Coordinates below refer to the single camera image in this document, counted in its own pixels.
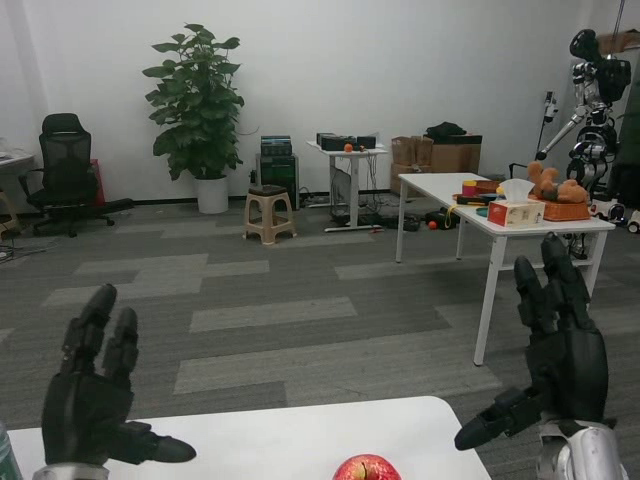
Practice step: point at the yellow pink cup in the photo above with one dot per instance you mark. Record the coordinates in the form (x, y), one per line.
(469, 189)

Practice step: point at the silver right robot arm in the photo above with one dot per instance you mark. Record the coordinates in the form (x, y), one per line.
(590, 455)

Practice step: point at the beige plastic stool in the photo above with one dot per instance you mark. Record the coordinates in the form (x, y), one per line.
(270, 212)

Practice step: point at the black mesh office chair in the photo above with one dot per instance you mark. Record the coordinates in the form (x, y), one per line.
(65, 175)

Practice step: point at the brown teddy bear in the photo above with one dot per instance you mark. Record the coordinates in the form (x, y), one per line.
(562, 190)

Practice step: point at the red apple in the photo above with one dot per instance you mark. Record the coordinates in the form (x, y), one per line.
(367, 470)

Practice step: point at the white folding table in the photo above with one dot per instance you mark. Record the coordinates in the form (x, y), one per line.
(430, 187)

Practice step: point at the white camera on stand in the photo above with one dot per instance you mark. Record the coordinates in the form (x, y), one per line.
(550, 110)

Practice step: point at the black bag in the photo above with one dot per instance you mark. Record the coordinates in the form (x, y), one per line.
(445, 130)

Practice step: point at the brown cardboard boxes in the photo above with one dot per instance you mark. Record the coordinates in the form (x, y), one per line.
(442, 157)

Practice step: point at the red board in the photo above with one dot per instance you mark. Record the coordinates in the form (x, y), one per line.
(98, 182)

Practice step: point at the black devices on desk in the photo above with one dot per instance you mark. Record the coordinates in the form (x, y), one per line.
(337, 142)

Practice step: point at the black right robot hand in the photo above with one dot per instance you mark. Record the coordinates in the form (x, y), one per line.
(570, 370)

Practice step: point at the silver black humanoid robot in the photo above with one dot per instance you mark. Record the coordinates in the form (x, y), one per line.
(597, 100)

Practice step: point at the green black equipment cabinet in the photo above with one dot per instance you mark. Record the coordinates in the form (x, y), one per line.
(277, 180)

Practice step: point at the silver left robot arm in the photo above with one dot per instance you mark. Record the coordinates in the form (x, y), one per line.
(70, 472)

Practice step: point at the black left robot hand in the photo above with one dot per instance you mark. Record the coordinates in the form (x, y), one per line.
(85, 410)

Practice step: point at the red white tissue box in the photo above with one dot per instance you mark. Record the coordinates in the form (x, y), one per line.
(515, 214)

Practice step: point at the black striped box device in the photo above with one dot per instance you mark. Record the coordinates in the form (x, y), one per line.
(275, 145)

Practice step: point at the clear plastic water bottle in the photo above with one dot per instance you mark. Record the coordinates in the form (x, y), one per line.
(7, 457)

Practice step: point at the small white standing desk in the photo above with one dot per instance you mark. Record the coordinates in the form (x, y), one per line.
(352, 185)

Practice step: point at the orange basket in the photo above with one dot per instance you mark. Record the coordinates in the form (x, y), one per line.
(565, 211)

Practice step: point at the green potted plant white pot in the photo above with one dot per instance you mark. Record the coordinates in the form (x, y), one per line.
(197, 110)

